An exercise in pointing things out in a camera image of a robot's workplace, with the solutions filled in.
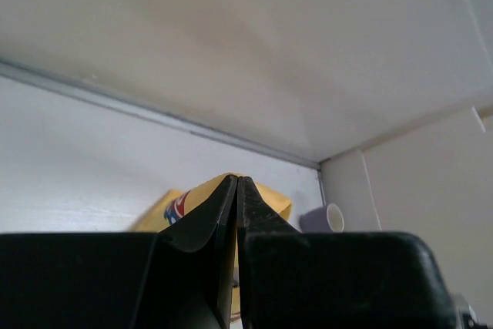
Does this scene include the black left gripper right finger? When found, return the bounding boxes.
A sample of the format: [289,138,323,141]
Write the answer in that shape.
[237,177,457,328]

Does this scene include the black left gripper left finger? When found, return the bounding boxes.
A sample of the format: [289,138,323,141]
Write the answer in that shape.
[1,176,236,328]

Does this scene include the yellow car print cloth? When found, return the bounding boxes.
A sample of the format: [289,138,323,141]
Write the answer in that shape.
[130,173,292,232]

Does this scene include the purple mug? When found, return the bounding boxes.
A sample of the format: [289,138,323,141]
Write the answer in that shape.
[299,203,345,233]

